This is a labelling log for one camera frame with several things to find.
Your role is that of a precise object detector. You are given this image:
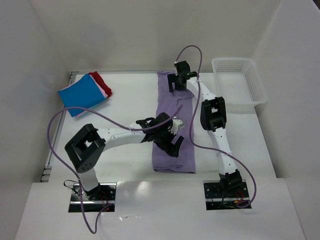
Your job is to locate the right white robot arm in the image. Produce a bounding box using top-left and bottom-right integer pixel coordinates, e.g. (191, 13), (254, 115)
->
(167, 61), (243, 197)

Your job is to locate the pink folded shirt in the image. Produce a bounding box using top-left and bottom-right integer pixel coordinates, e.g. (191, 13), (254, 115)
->
(77, 71), (112, 109)

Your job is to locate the red folded shirt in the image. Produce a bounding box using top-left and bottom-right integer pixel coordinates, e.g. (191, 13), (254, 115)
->
(88, 71), (112, 99)

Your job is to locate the white plastic basket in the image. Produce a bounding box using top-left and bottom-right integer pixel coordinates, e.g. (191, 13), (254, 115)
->
(211, 57), (268, 109)

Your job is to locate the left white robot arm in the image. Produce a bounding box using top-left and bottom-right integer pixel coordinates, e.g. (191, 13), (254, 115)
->
(64, 112), (184, 201)

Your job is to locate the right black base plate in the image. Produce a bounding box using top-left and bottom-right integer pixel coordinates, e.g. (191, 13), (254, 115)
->
(203, 180), (250, 211)

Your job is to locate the purple cable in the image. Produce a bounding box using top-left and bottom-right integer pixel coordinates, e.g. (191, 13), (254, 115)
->
(174, 45), (258, 209)
(46, 104), (185, 235)

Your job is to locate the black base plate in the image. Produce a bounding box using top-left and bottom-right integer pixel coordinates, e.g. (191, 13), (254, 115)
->
(203, 180), (250, 211)
(68, 183), (117, 213)

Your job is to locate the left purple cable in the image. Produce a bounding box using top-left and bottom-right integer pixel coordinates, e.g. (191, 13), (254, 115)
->
(46, 104), (185, 235)

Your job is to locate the purple polo shirt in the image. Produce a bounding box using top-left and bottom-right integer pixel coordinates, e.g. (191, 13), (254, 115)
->
(151, 71), (196, 175)

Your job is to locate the blue folded shirt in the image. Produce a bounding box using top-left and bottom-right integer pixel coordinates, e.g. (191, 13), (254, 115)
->
(57, 73), (106, 118)

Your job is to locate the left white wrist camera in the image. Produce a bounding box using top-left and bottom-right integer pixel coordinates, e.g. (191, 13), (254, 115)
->
(170, 119), (185, 134)

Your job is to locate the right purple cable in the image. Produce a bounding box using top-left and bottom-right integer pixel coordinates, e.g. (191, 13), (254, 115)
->
(174, 45), (258, 209)

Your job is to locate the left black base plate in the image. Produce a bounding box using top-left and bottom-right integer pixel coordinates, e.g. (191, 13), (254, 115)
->
(68, 183), (117, 213)

